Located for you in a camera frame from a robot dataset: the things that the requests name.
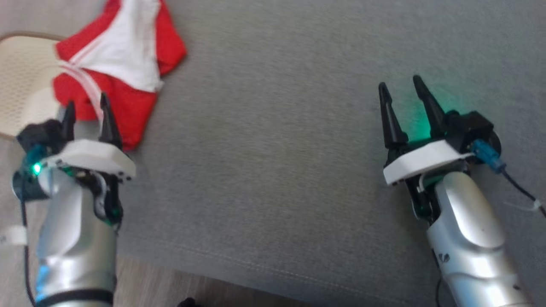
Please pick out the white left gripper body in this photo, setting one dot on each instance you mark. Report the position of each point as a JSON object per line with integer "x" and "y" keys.
{"x": 91, "y": 157}

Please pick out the beige perforated laundry basket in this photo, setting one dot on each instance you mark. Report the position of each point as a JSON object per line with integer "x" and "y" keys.
{"x": 21, "y": 85}

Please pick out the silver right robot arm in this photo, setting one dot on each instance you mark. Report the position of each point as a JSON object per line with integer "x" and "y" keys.
{"x": 469, "y": 238}

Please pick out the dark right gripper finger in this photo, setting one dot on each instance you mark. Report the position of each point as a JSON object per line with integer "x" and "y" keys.
{"x": 431, "y": 108}
{"x": 390, "y": 121}

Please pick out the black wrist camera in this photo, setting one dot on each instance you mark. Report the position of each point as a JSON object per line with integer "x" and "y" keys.
{"x": 40, "y": 134}
{"x": 469, "y": 128}

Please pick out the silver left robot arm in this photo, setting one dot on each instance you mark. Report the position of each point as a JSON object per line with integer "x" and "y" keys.
{"x": 72, "y": 238}

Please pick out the red and white basketball jersey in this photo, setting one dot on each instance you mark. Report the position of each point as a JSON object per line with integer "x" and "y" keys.
{"x": 128, "y": 64}

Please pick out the grey fabric sofa cushion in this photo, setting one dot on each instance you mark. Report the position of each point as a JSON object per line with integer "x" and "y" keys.
{"x": 298, "y": 149}

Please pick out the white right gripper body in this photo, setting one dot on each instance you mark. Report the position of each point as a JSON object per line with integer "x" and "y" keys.
{"x": 420, "y": 162}

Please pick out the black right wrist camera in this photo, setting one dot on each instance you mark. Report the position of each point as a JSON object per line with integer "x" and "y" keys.
{"x": 469, "y": 128}

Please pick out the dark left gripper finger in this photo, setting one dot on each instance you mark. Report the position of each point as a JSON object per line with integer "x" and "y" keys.
{"x": 108, "y": 123}
{"x": 69, "y": 121}

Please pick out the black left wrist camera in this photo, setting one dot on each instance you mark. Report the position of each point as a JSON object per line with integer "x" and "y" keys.
{"x": 40, "y": 134}

